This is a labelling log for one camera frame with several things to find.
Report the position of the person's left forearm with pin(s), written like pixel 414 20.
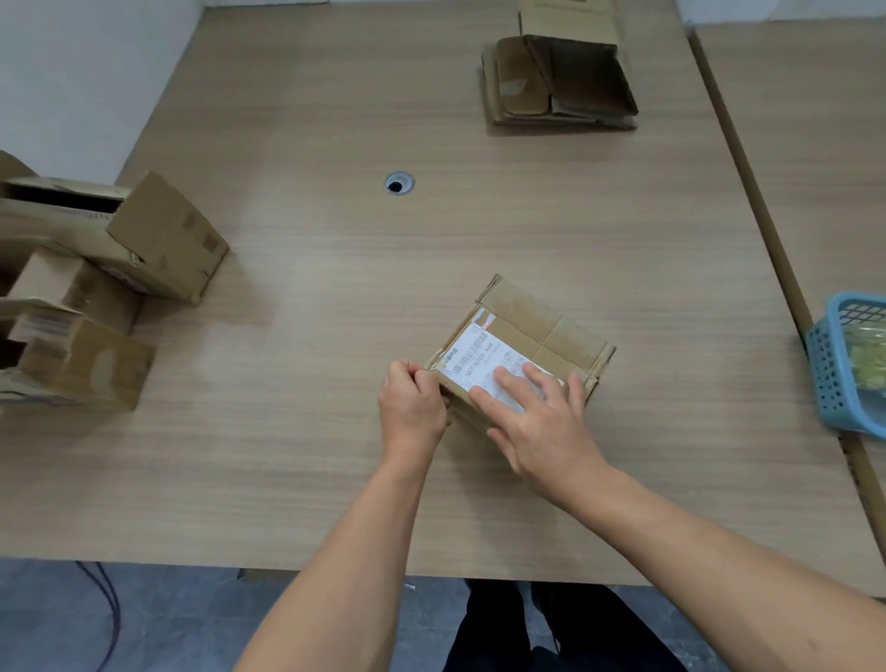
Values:
pixel 339 581

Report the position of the person's right hand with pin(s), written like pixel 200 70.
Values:
pixel 554 443

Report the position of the large open cardboard box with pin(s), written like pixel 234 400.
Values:
pixel 163 239

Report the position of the person's left thumb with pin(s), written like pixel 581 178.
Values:
pixel 428 382

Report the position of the cardboard box with barcode label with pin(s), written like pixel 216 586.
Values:
pixel 83 363

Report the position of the person's right forearm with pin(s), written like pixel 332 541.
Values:
pixel 720 574

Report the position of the person's left hand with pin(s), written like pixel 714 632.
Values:
pixel 412 422

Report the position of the folded dark cardboard box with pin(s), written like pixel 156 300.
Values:
pixel 585 73

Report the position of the person's right thumb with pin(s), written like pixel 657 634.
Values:
pixel 502 450

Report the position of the cardboard box with white label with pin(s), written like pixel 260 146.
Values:
pixel 547 332

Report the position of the blue plastic basket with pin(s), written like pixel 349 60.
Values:
pixel 827 377

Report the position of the flattened cardboard box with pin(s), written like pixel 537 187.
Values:
pixel 516 90

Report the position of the person's right little finger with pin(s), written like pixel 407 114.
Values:
pixel 577 396

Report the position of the green packets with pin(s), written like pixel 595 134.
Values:
pixel 869 360

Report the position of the person's black trousers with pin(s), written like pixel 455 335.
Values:
pixel 567 637

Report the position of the small plain cardboard box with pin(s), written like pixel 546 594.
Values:
pixel 66 284

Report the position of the person's right middle finger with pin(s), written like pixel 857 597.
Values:
pixel 516 384

